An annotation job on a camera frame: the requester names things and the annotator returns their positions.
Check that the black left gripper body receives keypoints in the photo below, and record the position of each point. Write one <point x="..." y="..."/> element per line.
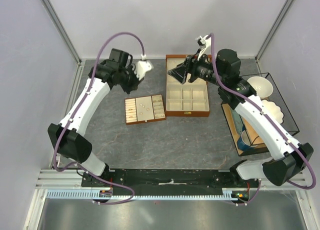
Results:
<point x="128" y="80"/>

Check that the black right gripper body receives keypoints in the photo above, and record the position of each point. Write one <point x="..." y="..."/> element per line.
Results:
<point x="200" y="68"/>

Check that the small brown jewelry tray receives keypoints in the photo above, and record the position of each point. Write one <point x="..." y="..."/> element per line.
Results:
<point x="133" y="109"/>

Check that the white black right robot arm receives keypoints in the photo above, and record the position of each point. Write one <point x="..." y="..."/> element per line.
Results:
<point x="288" y="156"/>

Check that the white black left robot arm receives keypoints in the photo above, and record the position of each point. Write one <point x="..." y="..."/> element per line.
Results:
<point x="68" y="137"/>

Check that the large brown jewelry box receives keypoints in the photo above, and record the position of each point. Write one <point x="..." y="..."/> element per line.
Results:
<point x="186" y="100"/>

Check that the light blue oblong plate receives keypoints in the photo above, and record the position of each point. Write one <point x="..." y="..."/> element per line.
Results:
<point x="236" y="122"/>

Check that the white bowl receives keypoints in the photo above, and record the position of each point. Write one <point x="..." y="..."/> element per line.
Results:
<point x="262" y="86"/>

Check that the white scalloped dish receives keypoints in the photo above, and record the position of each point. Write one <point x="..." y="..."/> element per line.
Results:
<point x="274" y="110"/>

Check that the blue cup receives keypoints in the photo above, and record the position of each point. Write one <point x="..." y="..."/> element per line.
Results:
<point x="243" y="143"/>

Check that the wooden rack base board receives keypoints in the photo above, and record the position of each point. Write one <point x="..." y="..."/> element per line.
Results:
<point x="258" y="149"/>

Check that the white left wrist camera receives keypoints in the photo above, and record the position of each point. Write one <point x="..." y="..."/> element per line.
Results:
<point x="142" y="67"/>

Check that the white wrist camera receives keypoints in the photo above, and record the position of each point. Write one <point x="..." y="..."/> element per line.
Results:
<point x="204" y="43"/>
<point x="142" y="67"/>

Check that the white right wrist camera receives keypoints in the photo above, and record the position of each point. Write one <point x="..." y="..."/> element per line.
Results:
<point x="204" y="43"/>

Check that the black wire rack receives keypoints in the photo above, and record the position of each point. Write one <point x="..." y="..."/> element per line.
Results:
<point x="289" y="123"/>

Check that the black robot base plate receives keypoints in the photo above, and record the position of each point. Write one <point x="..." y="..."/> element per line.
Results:
<point x="178" y="181"/>

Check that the left aluminium frame post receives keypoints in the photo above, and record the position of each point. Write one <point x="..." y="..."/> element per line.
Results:
<point x="61" y="30"/>

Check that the aluminium frame post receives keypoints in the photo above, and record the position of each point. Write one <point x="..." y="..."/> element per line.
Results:
<point x="61" y="30"/>
<point x="274" y="28"/>

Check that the right aluminium frame post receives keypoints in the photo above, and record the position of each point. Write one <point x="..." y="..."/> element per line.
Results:
<point x="274" y="28"/>

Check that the light blue cable duct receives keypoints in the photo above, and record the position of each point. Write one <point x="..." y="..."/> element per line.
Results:
<point x="97" y="194"/>

